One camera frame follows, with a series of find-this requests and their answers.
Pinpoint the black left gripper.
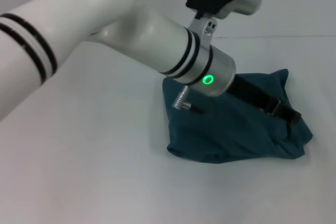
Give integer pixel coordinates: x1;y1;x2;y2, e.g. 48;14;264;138
226;73;302;124

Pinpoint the left gripper cable with plug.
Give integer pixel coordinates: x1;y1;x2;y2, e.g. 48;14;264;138
171;84;206;115

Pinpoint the teal blue t-shirt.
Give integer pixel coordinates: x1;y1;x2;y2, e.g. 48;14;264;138
161;68;314;166

